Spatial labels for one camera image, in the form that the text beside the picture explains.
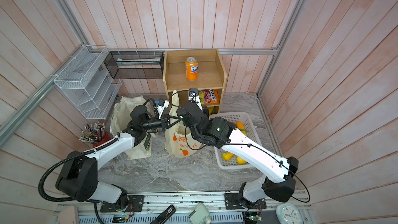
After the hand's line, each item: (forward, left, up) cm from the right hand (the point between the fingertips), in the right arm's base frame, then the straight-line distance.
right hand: (191, 107), depth 66 cm
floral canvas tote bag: (+8, +41, -18) cm, 46 cm away
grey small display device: (-36, -5, -30) cm, 47 cm away
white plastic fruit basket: (+14, -31, -26) cm, 43 cm away
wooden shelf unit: (+35, -5, -5) cm, 35 cm away
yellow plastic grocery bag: (-7, +6, -17) cm, 19 cm away
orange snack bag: (+23, -14, -17) cm, 32 cm away
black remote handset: (-35, +10, -32) cm, 49 cm away
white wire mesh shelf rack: (+16, +54, -5) cm, 57 cm away
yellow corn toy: (-9, -19, -31) cm, 38 cm away
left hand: (0, +6, -12) cm, 13 cm away
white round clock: (-34, -44, -34) cm, 65 cm away
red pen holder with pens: (0, +56, -24) cm, 61 cm away
